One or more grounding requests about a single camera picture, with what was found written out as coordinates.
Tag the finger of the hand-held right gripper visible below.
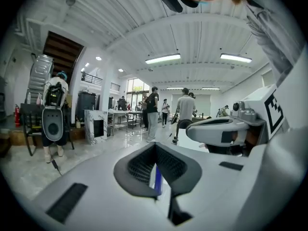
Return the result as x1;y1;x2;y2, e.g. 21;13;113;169
186;116;250;147

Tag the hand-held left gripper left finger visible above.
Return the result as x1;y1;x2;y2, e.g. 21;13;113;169
31;142;173;231

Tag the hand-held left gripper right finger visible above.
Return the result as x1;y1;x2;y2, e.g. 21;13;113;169
155;142;308;231

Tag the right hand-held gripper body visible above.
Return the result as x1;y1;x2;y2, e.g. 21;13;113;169
230;46;308;156

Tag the blue and white bottle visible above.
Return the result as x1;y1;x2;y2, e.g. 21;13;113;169
149;165;165;195

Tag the marble pattern cabinet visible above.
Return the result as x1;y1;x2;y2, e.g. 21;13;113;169
84;109;108;146

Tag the long ceiling lamp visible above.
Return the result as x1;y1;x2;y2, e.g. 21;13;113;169
144;53;181;65
219;52;253;64

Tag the steel work table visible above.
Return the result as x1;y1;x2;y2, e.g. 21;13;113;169
107;110;143;132

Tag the grey and black backpack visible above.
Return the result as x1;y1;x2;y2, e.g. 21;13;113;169
41;81;65;142

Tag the dark tall cabinet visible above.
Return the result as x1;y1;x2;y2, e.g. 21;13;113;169
76;91;97;124

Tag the glass entrance door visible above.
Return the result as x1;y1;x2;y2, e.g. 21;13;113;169
126;78;150;111

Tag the black balcony railing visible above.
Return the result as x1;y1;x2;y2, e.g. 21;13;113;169
81;72;103;86

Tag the red fire extinguisher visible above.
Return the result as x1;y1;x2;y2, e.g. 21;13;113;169
14;103;22;128

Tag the silver metal appliance shell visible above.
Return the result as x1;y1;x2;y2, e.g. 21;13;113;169
26;53;55;103

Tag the dark wooden staircase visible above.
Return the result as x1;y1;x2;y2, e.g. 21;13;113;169
42;31;85;82

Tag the black floor cable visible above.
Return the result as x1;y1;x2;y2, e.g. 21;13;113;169
49;147;63;176

